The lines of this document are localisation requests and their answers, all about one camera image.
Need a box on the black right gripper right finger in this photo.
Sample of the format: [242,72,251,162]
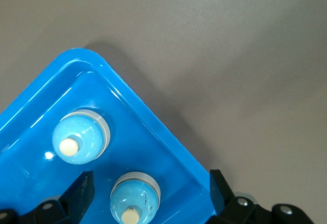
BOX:
[209,169,314,224]

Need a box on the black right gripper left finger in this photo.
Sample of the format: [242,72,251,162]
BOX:
[0,170,96,224]

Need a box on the light blue service bell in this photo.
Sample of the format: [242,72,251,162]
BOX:
[109,171,161,224]
[52,109,111,165]

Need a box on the blue plastic tray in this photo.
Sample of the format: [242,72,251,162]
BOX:
[0,47,225,224]

